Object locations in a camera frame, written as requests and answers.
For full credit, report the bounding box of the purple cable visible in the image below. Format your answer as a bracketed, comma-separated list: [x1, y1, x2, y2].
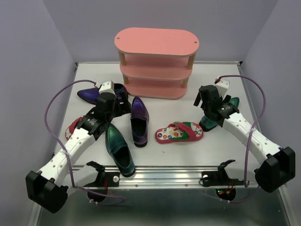
[44, 80, 126, 206]
[202, 74, 266, 203]

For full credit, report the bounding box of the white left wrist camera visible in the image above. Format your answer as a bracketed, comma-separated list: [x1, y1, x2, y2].
[99, 80, 115, 95]

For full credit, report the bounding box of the pink three-tier shoe shelf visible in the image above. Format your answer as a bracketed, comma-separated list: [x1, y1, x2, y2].
[114, 27, 199, 99]

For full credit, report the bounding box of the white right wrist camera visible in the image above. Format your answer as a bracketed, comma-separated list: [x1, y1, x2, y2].
[214, 79, 230, 98]

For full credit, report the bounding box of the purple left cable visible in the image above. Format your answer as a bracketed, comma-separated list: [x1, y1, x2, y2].
[44, 80, 126, 206]

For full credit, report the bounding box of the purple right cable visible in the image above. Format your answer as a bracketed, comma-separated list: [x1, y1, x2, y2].
[202, 74, 266, 203]

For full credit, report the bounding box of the purple loafer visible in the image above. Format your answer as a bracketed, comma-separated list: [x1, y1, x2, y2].
[130, 97, 149, 148]
[77, 83, 128, 105]

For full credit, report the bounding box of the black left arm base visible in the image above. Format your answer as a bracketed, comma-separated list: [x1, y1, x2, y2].
[78, 161, 124, 205]

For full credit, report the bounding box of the aluminium front rail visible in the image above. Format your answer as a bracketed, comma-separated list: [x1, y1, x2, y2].
[39, 165, 289, 189]

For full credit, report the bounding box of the red flip-flop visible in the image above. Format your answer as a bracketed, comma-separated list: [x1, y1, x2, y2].
[155, 121, 204, 144]
[65, 116, 84, 140]

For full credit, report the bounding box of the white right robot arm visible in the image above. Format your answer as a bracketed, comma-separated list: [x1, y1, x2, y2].
[194, 85, 296, 193]

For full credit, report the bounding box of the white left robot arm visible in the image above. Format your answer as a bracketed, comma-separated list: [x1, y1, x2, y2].
[25, 92, 131, 213]

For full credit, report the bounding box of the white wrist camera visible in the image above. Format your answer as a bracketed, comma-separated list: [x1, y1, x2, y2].
[214, 79, 230, 98]
[99, 80, 115, 95]

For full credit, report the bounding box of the green loafer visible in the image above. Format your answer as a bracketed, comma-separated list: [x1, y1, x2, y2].
[105, 123, 135, 178]
[198, 97, 241, 132]

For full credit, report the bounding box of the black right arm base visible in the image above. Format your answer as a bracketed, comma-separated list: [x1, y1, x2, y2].
[199, 160, 244, 203]

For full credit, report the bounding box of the red flip-flop centre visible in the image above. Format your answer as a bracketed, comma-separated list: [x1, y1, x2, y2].
[155, 121, 204, 144]

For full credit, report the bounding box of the red flip-flop left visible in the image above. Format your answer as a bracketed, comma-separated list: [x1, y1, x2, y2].
[65, 116, 84, 140]

